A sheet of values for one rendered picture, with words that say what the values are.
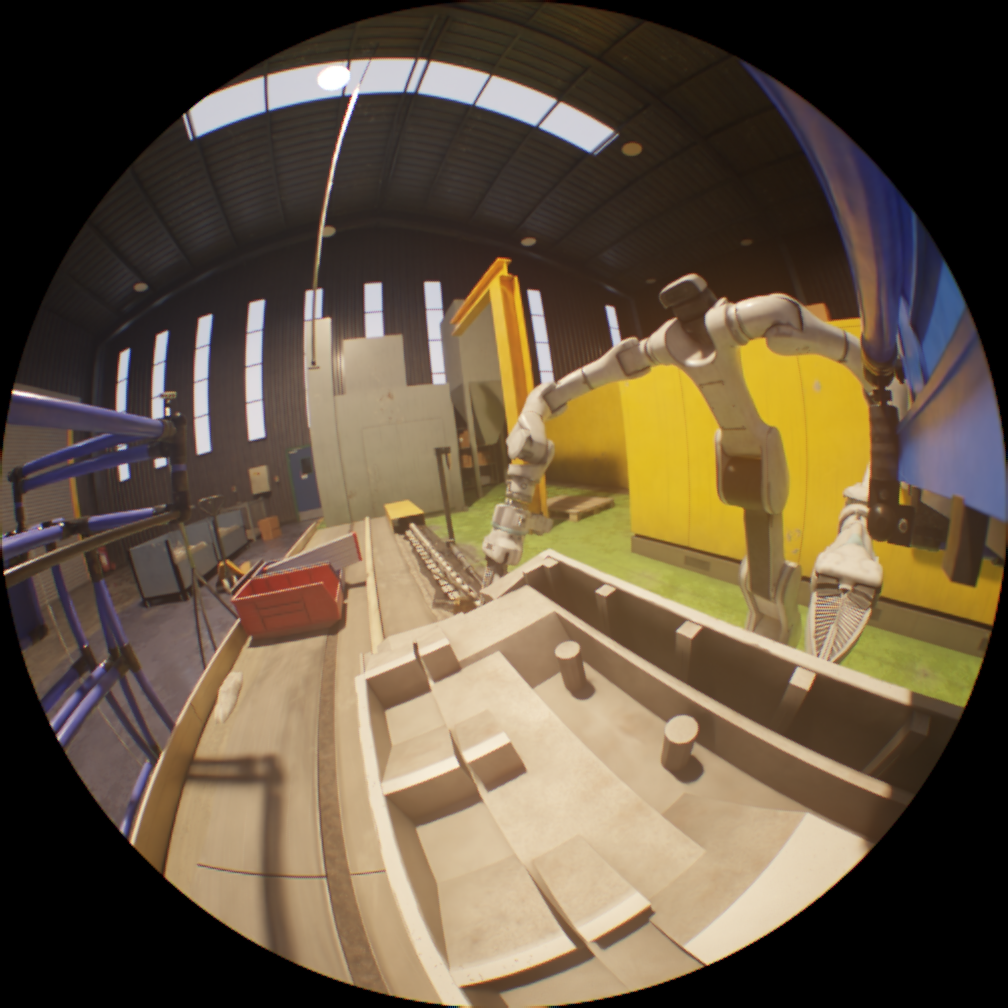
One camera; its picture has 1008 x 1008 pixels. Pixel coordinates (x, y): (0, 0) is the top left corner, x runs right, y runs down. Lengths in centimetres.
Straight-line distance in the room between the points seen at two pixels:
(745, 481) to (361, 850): 109
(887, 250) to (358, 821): 65
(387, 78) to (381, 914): 966
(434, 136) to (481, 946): 1041
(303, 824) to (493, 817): 34
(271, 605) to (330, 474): 503
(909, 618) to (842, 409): 137
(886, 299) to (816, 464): 214
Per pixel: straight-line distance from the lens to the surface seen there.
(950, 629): 268
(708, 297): 86
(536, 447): 65
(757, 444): 91
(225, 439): 1060
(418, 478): 601
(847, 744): 39
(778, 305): 73
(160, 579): 520
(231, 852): 62
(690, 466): 267
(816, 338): 75
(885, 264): 16
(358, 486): 598
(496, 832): 30
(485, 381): 802
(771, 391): 237
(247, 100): 917
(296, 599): 99
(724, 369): 81
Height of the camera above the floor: 119
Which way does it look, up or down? 11 degrees down
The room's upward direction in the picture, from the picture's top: 7 degrees counter-clockwise
